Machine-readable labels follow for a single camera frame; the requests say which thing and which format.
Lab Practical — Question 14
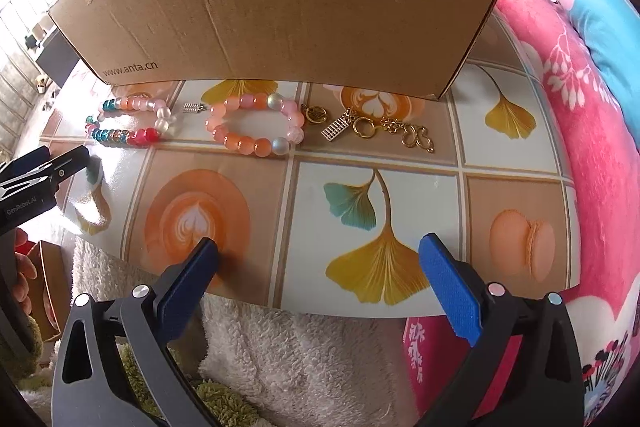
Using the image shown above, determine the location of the multicolour bead bracelet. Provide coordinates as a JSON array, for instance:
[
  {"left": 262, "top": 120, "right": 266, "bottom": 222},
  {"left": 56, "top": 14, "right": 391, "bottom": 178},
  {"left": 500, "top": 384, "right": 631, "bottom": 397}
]
[{"left": 84, "top": 95, "right": 177, "bottom": 148}]

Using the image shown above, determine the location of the orange pink bead bracelet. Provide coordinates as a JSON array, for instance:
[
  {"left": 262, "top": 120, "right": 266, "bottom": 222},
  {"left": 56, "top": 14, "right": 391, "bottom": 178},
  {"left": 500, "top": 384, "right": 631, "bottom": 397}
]
[{"left": 204, "top": 91, "right": 306, "bottom": 158}]

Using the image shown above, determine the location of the small gold ring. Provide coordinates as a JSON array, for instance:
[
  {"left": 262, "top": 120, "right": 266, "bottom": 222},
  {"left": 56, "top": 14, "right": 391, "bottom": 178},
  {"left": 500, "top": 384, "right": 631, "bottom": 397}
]
[{"left": 304, "top": 104, "right": 330, "bottom": 126}]

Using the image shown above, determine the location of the gold chain bracelet with charms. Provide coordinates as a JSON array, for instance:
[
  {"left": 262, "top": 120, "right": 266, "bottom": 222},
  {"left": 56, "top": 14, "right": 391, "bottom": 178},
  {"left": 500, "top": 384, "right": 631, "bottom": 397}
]
[{"left": 320, "top": 107, "right": 436, "bottom": 154}]

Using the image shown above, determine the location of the person left hand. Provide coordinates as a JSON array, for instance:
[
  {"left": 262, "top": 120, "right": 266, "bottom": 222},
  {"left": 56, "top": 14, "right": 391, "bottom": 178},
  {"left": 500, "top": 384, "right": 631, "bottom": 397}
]
[{"left": 12, "top": 228, "right": 37, "bottom": 315}]

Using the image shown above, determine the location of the green shaggy cloth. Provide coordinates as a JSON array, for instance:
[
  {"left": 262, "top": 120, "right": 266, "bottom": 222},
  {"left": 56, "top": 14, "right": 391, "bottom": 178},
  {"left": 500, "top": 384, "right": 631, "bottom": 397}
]
[{"left": 1, "top": 317, "right": 264, "bottom": 426}]

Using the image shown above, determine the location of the dark side table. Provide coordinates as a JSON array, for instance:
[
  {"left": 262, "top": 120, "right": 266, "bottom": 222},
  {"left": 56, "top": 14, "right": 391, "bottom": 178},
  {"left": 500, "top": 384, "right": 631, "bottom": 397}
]
[{"left": 36, "top": 28, "right": 79, "bottom": 88}]

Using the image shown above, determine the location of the small silver charm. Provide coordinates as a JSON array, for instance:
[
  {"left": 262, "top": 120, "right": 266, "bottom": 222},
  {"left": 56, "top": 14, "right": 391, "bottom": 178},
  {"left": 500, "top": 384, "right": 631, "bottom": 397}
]
[{"left": 182, "top": 102, "right": 208, "bottom": 114}]

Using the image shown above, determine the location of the white fluffy towel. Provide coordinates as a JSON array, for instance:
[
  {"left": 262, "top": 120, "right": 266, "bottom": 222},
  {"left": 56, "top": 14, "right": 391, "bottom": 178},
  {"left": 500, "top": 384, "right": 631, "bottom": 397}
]
[{"left": 69, "top": 235, "right": 417, "bottom": 427}]

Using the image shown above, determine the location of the pink floral blanket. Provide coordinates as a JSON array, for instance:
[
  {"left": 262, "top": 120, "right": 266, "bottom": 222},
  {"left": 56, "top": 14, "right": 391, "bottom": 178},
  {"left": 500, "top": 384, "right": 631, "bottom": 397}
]
[{"left": 399, "top": 0, "right": 640, "bottom": 427}]

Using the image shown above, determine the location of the patterned tile table mat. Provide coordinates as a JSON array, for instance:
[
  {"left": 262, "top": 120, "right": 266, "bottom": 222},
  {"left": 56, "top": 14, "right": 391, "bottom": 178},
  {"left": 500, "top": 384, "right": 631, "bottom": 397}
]
[{"left": 39, "top": 11, "right": 584, "bottom": 319}]

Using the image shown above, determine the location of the blue pillow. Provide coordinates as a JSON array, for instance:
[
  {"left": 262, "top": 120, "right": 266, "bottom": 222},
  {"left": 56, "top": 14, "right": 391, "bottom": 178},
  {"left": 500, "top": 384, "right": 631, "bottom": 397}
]
[{"left": 558, "top": 0, "right": 639, "bottom": 140}]

